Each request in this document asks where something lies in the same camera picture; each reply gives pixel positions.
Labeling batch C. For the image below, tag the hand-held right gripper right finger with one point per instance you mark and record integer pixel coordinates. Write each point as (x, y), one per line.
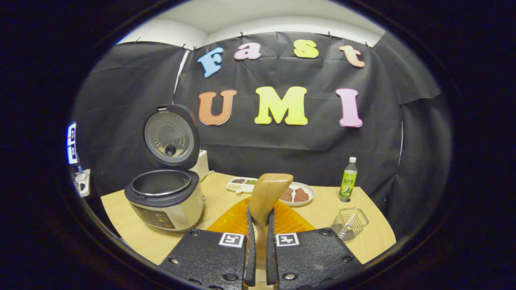
(271, 262)

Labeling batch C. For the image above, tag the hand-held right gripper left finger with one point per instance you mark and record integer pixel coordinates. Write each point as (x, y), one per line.
(250, 262)

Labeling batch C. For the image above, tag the wooden spoon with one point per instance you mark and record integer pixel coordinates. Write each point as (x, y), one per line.
(268, 189)

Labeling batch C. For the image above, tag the grey rice cooker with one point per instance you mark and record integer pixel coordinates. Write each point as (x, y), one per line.
(173, 205)

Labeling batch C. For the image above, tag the brown meat piece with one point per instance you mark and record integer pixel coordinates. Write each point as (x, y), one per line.
(287, 195)
(301, 195)

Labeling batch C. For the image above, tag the white divided bean dish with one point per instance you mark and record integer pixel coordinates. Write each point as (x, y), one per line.
(242, 185)

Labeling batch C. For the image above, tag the white round plate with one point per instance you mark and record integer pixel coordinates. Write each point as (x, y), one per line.
(309, 192)

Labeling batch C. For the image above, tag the white toaster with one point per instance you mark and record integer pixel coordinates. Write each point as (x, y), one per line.
(201, 167)

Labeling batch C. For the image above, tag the green drink bottle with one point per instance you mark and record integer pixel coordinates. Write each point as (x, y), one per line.
(348, 185)

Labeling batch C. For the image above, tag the white side desk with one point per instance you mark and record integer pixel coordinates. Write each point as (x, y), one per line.
(82, 183)

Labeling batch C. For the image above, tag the black backdrop cloth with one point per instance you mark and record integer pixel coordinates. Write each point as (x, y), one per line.
(121, 100)

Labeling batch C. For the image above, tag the computer monitor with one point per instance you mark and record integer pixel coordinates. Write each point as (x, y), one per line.
(71, 153)

